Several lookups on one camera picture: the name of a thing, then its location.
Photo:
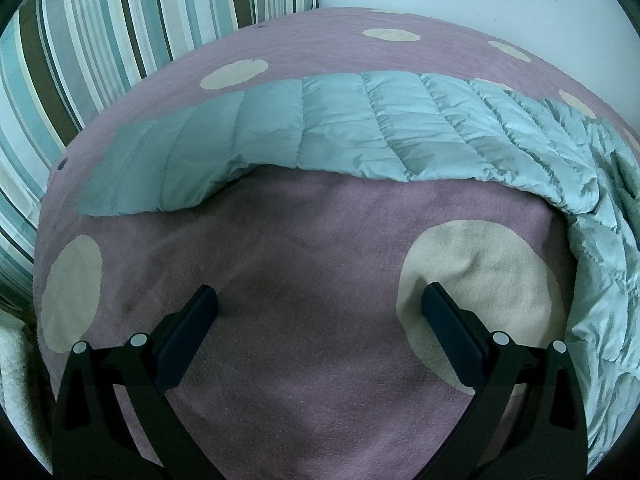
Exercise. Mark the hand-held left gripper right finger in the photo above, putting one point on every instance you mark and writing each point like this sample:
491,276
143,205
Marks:
452,340

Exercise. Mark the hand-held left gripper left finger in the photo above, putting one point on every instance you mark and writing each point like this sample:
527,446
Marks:
187,340

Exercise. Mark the light green puffer jacket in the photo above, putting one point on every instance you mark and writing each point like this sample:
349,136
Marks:
350,125

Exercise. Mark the pink polka dot blanket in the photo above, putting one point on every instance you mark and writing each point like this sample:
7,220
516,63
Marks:
300,260

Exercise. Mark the white quilted cloth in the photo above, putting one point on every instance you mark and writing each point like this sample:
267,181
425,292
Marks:
20,375

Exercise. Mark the striped pillow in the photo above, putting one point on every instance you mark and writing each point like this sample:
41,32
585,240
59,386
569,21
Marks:
100,35

